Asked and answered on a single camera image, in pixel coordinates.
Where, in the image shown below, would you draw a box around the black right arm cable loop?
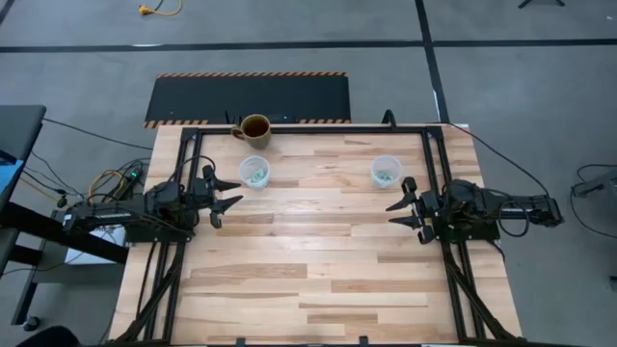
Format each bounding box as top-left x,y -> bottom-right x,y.
497,199 -> 530,238

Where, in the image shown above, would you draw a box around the black tripod legs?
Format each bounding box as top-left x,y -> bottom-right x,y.
518,0 -> 567,10

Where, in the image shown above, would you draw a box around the yellow extension cable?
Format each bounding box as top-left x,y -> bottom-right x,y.
138,0 -> 185,17

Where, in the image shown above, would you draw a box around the yellow coiled cable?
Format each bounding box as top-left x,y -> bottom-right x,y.
88,168 -> 130,197

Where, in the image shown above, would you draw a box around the black hazard-striped floor mat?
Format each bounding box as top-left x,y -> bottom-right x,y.
143,71 -> 353,130

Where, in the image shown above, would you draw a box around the clear plastic cup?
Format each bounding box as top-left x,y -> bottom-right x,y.
239,154 -> 272,191
370,153 -> 403,190

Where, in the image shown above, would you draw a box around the black desk top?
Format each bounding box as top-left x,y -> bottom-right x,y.
0,104 -> 48,213

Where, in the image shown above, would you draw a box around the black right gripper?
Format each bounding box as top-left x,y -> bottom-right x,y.
385,176 -> 441,246

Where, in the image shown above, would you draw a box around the blue lit screen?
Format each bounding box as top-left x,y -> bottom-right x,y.
0,158 -> 25,206

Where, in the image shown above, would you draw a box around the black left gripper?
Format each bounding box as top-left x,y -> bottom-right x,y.
191,164 -> 245,230

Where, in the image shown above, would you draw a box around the black chair part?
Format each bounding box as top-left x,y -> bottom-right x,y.
13,325 -> 82,347

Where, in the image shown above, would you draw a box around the black aluminium table frame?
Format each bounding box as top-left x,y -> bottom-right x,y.
109,124 -> 529,347

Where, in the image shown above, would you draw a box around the black floor tape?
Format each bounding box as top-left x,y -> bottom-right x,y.
414,0 -> 450,124

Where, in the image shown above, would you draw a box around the black desk frame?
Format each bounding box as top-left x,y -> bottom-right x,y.
0,200 -> 130,334

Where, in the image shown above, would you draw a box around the green ceramic mug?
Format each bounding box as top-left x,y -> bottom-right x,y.
230,114 -> 273,150

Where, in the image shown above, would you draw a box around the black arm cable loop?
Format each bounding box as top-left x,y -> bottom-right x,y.
166,153 -> 217,185
497,199 -> 530,238

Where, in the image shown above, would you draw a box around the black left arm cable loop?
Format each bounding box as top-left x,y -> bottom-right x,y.
166,153 -> 217,185

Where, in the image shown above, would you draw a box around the long black floor cable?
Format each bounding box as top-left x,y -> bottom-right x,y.
41,117 -> 154,151
447,122 -> 551,197

